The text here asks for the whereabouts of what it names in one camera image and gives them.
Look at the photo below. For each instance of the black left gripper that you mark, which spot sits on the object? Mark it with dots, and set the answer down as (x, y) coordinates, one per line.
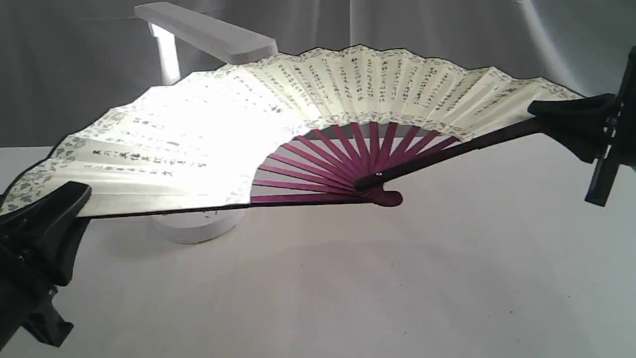
(52, 231)

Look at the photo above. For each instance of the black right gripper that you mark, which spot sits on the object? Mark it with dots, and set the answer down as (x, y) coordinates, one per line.
(580, 120)

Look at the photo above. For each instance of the folding paper fan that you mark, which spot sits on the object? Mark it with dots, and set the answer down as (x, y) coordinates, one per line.
(289, 127)

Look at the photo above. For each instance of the white desk lamp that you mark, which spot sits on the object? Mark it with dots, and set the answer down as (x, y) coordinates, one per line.
(230, 44)

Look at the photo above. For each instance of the grey backdrop curtain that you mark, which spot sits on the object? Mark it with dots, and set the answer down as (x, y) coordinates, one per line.
(65, 62)

